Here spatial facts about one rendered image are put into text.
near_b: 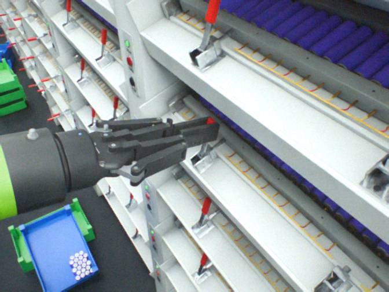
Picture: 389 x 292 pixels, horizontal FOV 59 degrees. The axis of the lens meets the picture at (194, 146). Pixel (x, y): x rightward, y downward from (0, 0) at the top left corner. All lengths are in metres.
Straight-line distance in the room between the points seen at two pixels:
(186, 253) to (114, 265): 0.66
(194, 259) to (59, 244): 0.79
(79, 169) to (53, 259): 1.15
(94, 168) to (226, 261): 0.36
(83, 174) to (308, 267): 0.30
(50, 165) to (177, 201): 0.42
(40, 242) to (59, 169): 1.19
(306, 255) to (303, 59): 0.25
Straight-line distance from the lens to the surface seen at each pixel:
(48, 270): 1.55
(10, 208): 0.41
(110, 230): 1.64
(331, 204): 0.50
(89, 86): 1.20
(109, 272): 1.52
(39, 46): 2.03
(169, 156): 0.45
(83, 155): 0.42
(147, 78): 0.63
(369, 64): 0.40
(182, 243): 0.93
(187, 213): 0.75
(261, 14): 0.50
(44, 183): 0.40
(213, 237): 0.71
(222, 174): 0.56
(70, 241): 1.56
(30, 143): 0.41
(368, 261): 0.47
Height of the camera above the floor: 1.29
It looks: 40 degrees down
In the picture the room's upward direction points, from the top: straight up
